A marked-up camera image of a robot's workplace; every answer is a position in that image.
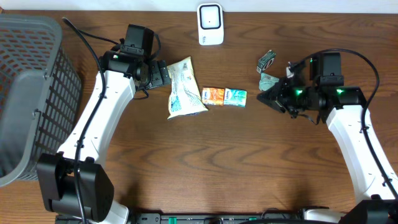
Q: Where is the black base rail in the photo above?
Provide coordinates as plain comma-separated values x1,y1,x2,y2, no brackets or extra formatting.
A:
55,206,330,224

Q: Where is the white barcode scanner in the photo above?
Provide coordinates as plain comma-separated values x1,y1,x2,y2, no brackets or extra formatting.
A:
197,2,224,45

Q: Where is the orange Kleenex tissue pack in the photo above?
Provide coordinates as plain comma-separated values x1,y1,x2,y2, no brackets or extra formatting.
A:
201,87,224,105

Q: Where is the large white wet-wipes pack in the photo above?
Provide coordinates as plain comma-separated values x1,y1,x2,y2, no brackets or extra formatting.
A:
167,57,208,119

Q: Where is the grey plastic mesh basket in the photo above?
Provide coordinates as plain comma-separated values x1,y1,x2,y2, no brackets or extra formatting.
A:
1,14,82,186

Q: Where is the teal crinkled snack packet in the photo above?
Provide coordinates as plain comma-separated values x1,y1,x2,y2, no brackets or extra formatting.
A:
259,73,279,91

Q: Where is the small dark green box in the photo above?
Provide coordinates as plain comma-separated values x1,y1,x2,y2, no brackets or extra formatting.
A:
256,50,276,73

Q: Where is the green Kleenex tissue pack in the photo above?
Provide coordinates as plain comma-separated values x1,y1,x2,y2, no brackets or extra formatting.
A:
224,88,247,108

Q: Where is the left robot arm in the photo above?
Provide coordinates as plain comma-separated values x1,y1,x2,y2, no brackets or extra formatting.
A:
37,24,171,223

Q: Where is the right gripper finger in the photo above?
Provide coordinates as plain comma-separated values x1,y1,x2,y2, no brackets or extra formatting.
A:
257,90,285,113
269,77,288,93

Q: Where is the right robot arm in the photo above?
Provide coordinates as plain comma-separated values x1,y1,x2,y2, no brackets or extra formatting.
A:
256,49,397,223

